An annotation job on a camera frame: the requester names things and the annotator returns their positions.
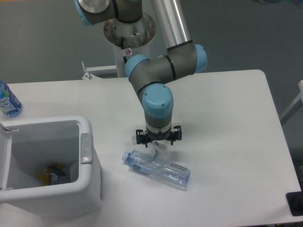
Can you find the blue labelled water bottle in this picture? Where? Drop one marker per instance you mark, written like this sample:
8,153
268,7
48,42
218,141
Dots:
9,103

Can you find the white frame at right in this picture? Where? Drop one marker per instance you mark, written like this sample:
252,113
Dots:
293,106

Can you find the black clamp at table edge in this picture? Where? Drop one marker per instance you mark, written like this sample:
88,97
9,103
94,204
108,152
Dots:
295,203

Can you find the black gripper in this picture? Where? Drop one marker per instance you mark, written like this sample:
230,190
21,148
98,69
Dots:
152,133

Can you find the yellow blue trash wrapper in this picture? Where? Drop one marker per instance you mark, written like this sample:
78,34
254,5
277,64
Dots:
54,175

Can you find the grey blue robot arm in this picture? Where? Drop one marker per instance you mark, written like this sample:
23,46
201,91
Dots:
149,78

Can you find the white plastic bag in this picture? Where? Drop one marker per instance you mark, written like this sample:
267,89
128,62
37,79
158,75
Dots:
154,150

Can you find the white pedestal base frame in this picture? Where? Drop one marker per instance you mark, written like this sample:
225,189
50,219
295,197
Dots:
102,72

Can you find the white trash can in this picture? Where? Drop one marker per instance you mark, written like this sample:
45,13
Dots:
27,147

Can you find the crushed clear plastic bottle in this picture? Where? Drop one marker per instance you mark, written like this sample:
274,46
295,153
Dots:
157,168

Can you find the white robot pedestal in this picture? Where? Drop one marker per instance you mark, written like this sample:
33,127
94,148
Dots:
130,39

